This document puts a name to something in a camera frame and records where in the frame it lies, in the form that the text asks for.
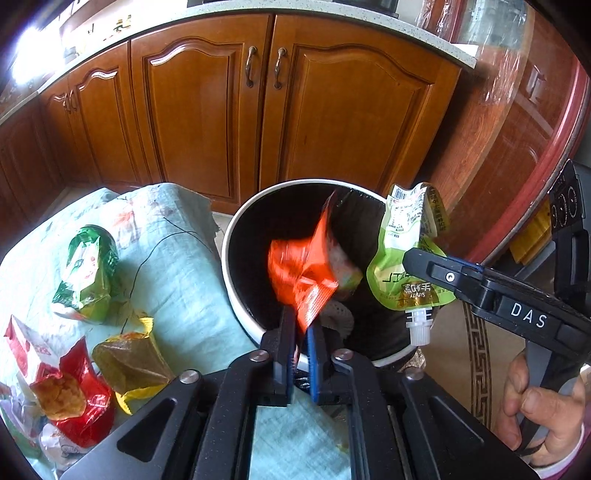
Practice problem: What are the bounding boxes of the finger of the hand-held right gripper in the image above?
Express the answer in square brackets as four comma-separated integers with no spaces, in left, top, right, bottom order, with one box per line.
[402,248,485,302]

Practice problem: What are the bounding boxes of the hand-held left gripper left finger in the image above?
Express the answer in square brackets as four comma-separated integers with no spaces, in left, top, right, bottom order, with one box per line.
[60,306,297,480]

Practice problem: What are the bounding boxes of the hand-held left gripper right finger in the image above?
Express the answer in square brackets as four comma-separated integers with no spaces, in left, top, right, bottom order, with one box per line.
[305,322,542,480]

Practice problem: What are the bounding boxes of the green spouted drink pouch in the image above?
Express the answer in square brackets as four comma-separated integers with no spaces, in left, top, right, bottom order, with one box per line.
[366,182,455,347]

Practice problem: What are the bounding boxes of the orange snack wrapper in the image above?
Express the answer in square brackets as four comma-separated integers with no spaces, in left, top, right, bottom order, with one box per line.
[268,191,365,335]

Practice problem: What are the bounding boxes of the white rimmed trash bin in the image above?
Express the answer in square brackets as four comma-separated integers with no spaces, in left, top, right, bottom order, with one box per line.
[221,181,428,370]

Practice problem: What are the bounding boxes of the yellow snack bag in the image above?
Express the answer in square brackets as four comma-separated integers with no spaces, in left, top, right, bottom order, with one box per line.
[92,316,176,414]

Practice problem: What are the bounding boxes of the red snack bag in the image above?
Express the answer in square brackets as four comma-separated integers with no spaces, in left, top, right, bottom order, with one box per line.
[30,337,116,448]

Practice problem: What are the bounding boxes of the green snack bag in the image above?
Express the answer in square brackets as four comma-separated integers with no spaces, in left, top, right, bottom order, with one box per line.
[52,224,120,322]

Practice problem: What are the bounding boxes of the white plastic wrapper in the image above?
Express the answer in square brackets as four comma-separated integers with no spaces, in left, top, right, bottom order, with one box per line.
[39,422,95,469]

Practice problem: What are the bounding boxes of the red and white carton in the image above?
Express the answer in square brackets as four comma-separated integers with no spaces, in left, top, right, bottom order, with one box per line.
[4,315,61,393]

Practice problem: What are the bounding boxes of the person's right hand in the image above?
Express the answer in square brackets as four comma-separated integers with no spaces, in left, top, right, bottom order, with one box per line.
[496,354,591,461]

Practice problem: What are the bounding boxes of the yellow packet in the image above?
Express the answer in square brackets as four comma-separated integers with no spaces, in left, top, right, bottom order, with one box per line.
[508,215,552,266]

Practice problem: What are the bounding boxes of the light green cloth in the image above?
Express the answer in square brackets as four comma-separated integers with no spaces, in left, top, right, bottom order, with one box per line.
[0,182,361,480]

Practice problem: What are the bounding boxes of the black thread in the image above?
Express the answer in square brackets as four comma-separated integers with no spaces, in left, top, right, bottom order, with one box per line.
[121,217,218,333]

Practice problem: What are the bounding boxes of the wooden cabinet door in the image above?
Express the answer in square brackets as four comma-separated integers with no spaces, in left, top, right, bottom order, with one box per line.
[130,14,275,199]
[67,41,153,185]
[39,88,100,185]
[261,16,462,204]

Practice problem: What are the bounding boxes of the dark wooden base cabinet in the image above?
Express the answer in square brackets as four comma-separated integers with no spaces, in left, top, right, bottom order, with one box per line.
[0,99,70,222]

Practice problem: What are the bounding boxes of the wooden kitchen cabinets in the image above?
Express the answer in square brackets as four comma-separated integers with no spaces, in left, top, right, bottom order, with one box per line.
[0,0,476,125]

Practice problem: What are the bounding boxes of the kitchen window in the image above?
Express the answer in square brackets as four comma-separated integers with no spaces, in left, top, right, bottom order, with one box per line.
[0,18,65,93]

